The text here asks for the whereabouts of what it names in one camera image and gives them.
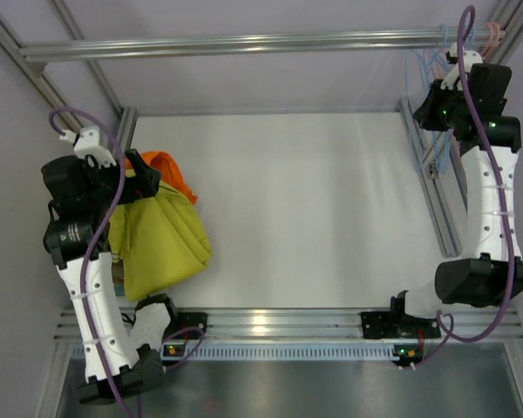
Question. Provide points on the orange garment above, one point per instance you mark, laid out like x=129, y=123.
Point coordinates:
x=170, y=174

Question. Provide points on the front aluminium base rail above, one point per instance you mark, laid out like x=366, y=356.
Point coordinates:
x=311, y=324

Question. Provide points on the slotted grey cable duct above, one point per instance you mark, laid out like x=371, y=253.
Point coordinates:
x=225, y=351

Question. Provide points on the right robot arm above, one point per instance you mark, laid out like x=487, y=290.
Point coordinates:
x=489, y=270

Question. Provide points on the teal laundry basket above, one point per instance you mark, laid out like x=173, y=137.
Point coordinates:
x=119, y=288

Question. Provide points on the yellow-green trousers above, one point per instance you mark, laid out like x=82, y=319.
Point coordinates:
x=159, y=241

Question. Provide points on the light blue wire hanger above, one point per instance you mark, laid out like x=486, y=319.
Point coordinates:
x=412, y=85

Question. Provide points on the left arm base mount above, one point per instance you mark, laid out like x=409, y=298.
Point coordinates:
x=186, y=325

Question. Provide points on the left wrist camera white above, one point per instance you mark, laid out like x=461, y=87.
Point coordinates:
x=90, y=143

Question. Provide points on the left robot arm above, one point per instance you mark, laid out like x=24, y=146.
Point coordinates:
x=119, y=362

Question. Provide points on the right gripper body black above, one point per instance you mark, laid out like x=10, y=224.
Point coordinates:
x=430, y=109

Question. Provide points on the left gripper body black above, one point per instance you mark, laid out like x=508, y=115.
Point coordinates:
x=140, y=177

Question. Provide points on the top aluminium hanging rail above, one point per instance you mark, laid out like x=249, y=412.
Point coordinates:
x=370, y=40

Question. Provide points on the pink spare hangers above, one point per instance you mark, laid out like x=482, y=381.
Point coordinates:
x=492, y=35

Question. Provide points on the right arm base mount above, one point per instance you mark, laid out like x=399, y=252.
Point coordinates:
x=379, y=325

